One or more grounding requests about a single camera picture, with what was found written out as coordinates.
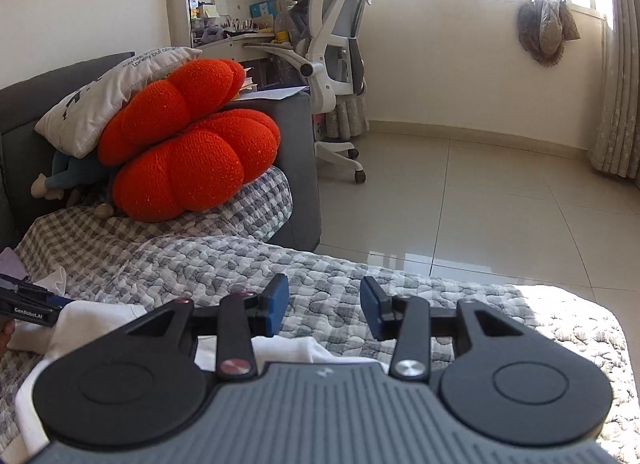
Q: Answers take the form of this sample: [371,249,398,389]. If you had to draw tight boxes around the orange knitted pumpkin cushion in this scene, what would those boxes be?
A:
[97,58,246,167]
[112,108,281,222]

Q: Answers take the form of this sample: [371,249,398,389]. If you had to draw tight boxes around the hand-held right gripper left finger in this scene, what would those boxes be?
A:
[117,273,292,379]

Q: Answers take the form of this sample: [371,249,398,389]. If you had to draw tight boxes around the white long-sleeve shirt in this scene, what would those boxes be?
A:
[7,266,391,452]

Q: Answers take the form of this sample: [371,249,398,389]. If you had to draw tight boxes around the white paper sheet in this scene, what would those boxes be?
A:
[235,86,309,101]

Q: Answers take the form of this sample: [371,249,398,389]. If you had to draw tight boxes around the person's left hand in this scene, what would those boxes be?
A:
[0,320,17,361]

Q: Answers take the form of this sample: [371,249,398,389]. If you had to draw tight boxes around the beige patterned curtain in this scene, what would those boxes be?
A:
[287,0,372,143]
[589,0,640,179]

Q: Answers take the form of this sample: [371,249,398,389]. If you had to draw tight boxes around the grey sofa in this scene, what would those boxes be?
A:
[0,51,321,252]

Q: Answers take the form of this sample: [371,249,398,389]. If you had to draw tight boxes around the lilac folded cloth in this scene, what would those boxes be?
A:
[0,248,29,281]

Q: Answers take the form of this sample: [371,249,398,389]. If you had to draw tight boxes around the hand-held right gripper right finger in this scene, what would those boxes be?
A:
[360,275,543,381]

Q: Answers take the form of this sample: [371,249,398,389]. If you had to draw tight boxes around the white printed pillow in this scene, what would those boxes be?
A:
[35,46,203,159]

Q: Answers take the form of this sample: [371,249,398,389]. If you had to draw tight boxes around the grey checked quilt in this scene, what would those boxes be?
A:
[0,166,636,464]

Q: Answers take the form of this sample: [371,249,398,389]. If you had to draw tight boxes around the blue plush toy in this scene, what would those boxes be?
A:
[30,149,118,218]

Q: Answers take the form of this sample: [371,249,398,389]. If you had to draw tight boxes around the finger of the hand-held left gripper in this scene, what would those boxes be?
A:
[17,281,77,311]

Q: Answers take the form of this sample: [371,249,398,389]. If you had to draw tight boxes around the white desk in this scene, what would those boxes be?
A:
[199,31,301,52]

